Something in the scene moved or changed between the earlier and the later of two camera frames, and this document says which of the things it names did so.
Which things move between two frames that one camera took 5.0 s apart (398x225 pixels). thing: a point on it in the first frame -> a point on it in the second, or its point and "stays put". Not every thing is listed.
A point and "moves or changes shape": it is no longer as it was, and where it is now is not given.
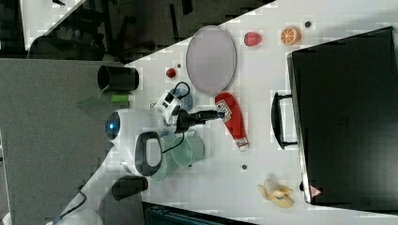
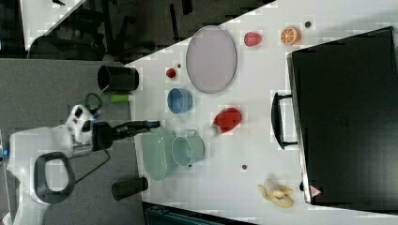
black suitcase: [343, 116] stays put
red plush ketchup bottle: [233, 120] moves or changes shape
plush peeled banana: [276, 193] stays put
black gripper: [185, 120] -> [103, 133]
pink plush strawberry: [252, 38] stays put
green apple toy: [119, 97] stays put
